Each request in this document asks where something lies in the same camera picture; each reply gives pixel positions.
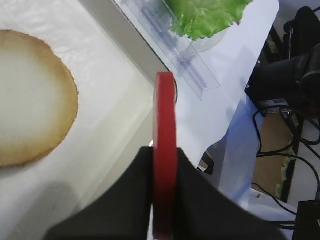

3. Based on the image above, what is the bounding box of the clear acrylic right rack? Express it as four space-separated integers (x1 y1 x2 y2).
115 0 227 98

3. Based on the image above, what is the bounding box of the red tomato slice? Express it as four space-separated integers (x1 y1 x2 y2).
153 72 178 240

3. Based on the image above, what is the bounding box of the black equipment with cables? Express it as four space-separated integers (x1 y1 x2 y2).
245 6 320 240

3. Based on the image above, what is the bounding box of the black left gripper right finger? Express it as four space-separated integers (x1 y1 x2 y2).
176 149 285 240

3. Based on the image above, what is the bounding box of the white paper liner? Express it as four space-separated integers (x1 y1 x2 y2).
0 0 153 211

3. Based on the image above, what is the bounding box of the white metal tray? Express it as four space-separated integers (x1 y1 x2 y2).
0 0 179 240

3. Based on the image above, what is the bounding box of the large green lettuce leaf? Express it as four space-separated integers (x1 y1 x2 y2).
165 0 252 41

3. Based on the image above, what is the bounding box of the toasted bun bottom slice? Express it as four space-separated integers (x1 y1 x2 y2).
0 29 79 167

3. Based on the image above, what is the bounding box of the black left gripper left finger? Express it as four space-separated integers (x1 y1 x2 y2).
44 147 153 240

